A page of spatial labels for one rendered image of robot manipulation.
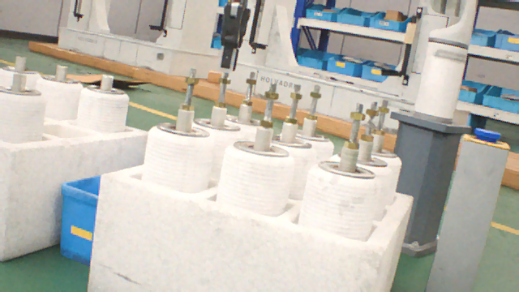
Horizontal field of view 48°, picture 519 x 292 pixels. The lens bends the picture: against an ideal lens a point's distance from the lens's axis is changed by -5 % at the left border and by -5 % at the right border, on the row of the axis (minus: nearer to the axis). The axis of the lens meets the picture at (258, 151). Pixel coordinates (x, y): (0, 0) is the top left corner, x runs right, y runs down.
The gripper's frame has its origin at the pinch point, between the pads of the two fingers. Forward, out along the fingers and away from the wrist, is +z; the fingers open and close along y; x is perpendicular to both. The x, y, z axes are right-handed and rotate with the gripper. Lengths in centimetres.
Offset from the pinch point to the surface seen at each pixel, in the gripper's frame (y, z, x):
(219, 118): -1.1, 8.6, -0.2
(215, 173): -4.5, 16.6, -1.3
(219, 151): -4.5, 13.1, -1.4
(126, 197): -17.6, 19.3, 9.1
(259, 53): 286, 1, 5
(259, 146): -15.9, 9.4, -7.2
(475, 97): 457, 4, -195
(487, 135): -7.4, 2.8, -40.5
